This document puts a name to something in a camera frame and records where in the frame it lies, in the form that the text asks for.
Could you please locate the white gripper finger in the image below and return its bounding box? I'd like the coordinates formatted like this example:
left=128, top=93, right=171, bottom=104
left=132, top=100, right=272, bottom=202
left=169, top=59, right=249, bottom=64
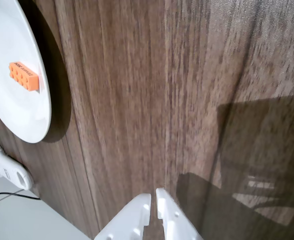
left=93, top=192, right=152, bottom=240
left=155, top=187, right=204, bottom=240

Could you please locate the orange lego block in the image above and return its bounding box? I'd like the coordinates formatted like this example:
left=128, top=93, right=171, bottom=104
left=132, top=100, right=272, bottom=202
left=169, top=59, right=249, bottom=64
left=8, top=61, right=41, bottom=93

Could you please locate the white round plate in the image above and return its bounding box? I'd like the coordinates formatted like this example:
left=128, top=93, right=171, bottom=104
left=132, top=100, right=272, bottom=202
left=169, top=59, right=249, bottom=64
left=0, top=0, right=53, bottom=144

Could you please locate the white handheld fan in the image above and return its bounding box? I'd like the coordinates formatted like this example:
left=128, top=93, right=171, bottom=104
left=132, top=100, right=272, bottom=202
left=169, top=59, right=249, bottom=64
left=0, top=141, right=35, bottom=191

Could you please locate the thin black cable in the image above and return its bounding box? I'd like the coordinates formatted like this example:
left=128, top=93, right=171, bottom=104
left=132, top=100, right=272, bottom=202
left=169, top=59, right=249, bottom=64
left=0, top=191, right=41, bottom=201

